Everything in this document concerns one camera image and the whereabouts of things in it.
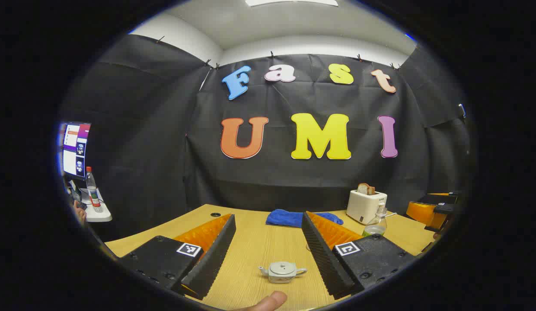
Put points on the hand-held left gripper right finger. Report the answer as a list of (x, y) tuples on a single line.
[(322, 259)]

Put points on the green label water bottle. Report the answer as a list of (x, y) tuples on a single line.
[(375, 227)]

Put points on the computer monitor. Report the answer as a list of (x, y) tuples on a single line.
[(75, 149)]

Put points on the red cap plastic bottle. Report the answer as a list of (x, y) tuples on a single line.
[(93, 192)]

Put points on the white toaster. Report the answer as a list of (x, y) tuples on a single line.
[(363, 207)]

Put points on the ceiling light panel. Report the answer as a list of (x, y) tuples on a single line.
[(289, 2)]

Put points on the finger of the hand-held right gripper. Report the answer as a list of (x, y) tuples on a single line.
[(423, 214), (441, 198)]

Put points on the white side table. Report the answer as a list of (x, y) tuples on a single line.
[(99, 215)]

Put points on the bread slice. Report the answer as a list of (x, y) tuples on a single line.
[(365, 189)]

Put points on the blue towel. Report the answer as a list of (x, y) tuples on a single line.
[(285, 218)]

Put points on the white ceramic teacup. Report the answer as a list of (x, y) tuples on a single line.
[(289, 279)]

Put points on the black backdrop cloth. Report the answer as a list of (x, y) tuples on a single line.
[(164, 151)]

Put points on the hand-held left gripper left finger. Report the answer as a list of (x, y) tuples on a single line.
[(212, 259)]

